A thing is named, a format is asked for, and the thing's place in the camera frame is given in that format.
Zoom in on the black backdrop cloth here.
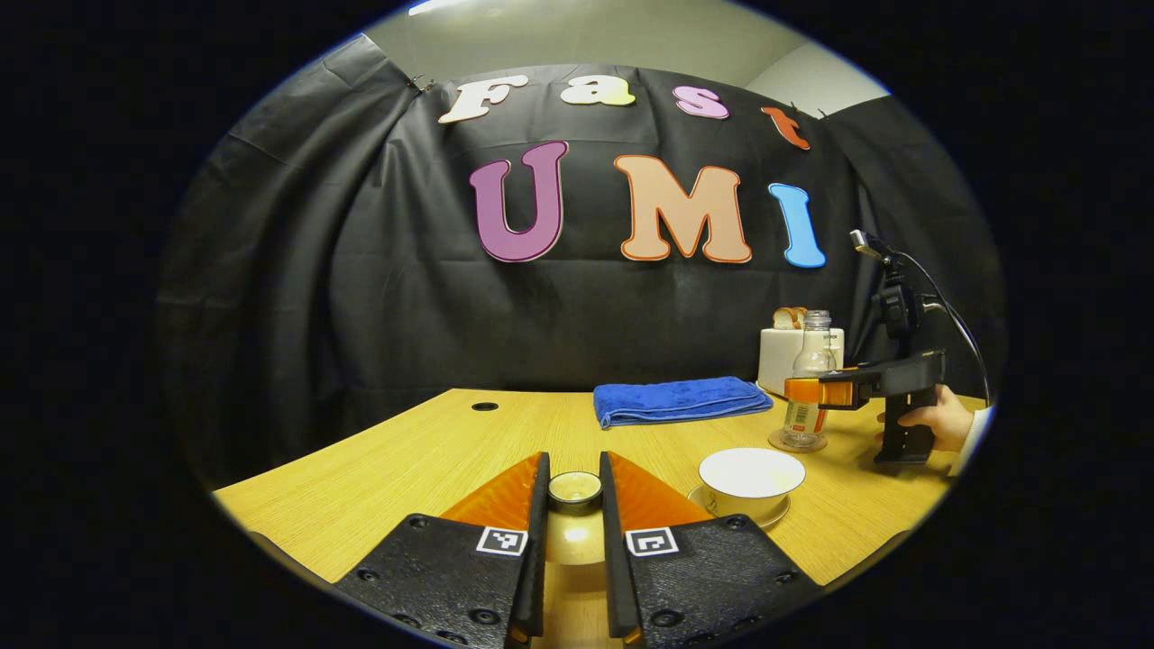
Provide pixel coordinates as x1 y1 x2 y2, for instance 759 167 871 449
158 36 1006 488

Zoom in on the white toaster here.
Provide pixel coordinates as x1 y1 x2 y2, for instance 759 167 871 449
757 326 846 398

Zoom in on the folded blue towel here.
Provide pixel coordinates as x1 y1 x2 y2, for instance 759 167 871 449
593 376 774 430

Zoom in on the clear water bottle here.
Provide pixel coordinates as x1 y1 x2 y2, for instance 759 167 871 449
783 310 838 449

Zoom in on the white teacup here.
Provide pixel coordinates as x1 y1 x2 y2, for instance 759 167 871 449
699 448 807 522

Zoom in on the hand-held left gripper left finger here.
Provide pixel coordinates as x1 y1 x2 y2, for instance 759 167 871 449
334 451 553 649

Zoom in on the round wooden coaster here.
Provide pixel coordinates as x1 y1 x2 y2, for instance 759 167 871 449
768 427 829 453

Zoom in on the beige teacup lid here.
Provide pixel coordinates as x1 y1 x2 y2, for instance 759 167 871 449
544 470 607 567

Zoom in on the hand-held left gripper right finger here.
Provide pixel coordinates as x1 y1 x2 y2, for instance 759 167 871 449
599 451 823 649

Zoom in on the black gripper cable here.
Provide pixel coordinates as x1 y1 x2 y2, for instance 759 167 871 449
897 251 993 407

